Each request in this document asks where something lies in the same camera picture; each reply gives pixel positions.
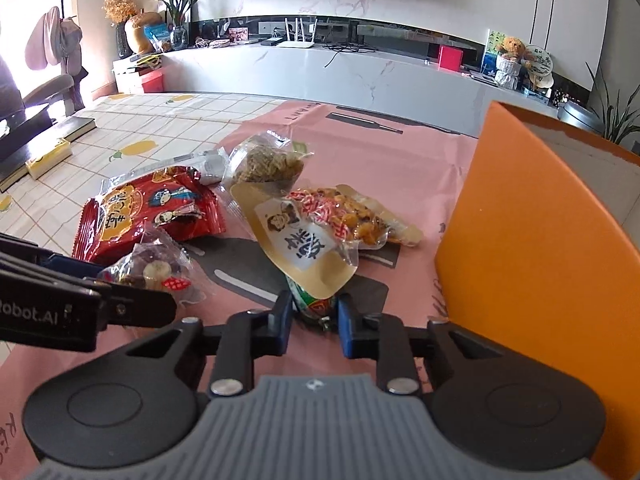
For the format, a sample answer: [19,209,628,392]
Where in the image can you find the clear packet orange nuts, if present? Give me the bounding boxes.
[287,185,423,251]

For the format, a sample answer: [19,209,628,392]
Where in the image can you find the round paper fan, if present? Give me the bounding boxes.
[525,49,556,88]

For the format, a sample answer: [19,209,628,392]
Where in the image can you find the black cable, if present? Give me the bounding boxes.
[322,42,376,68]

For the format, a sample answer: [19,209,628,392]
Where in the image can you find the grey trash can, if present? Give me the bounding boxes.
[557,100,601,133]

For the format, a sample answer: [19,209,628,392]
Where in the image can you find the green plant in glass vase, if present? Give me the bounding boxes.
[152,0,208,52]

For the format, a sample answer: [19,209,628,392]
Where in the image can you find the black book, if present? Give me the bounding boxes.
[0,116,97,193]

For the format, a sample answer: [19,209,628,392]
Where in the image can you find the white router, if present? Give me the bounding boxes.
[277,17,318,50]

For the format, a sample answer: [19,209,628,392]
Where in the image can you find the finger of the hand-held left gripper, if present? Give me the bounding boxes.
[75,280,177,328]
[0,234,113,291]

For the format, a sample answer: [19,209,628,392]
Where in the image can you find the beige kraft snack pouch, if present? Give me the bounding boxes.
[230,182,361,301]

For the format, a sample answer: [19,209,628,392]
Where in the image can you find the hanging clothes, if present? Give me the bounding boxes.
[24,6,86,76]

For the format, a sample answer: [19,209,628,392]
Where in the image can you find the green snack packet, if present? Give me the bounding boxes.
[287,280,346,331]

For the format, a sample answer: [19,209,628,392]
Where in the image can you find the yellow gourd ornament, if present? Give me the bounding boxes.
[124,10,163,56]

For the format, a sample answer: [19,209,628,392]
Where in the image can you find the red snack packet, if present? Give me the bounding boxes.
[72,166,227,263]

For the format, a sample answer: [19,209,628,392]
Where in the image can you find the dried flowers in vase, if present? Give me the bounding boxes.
[102,0,138,58]

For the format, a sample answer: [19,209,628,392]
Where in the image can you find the small red box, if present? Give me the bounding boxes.
[437,45,463,73]

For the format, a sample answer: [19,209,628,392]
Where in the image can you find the clear bag of brown snack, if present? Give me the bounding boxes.
[220,132,313,196]

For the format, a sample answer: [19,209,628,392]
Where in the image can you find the teddy bear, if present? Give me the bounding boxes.
[494,36,533,92]

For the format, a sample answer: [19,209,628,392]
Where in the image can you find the orange cardboard box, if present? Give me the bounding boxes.
[434,101,640,480]

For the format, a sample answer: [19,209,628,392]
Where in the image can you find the white marble TV cabinet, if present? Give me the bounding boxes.
[112,40,561,138]

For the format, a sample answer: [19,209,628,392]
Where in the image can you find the potted long-leaf plant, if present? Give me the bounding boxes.
[585,60,640,146]

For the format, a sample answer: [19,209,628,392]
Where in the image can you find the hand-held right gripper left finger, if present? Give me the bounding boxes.
[107,291,295,398]

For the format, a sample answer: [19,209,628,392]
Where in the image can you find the printed picture board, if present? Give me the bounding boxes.
[481,29,508,76]

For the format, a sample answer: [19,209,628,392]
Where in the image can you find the white storage box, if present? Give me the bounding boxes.
[112,55,161,95]

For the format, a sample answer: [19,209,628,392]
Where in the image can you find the red storage box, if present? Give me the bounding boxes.
[140,69,166,93]

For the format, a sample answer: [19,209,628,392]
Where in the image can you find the pink printed mat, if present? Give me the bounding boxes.
[0,96,481,466]

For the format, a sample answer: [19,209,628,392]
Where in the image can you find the grey office chair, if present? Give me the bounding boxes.
[0,55,88,161]

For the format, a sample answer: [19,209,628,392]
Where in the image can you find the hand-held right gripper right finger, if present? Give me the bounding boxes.
[337,294,526,396]

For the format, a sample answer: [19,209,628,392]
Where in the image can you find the blue packet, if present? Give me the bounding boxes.
[145,25,173,51]

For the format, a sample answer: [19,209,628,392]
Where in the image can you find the clear mixed snack packet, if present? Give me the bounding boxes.
[97,227,211,308]

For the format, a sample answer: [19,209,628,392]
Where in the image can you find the yellow box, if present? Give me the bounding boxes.
[25,139,73,181]

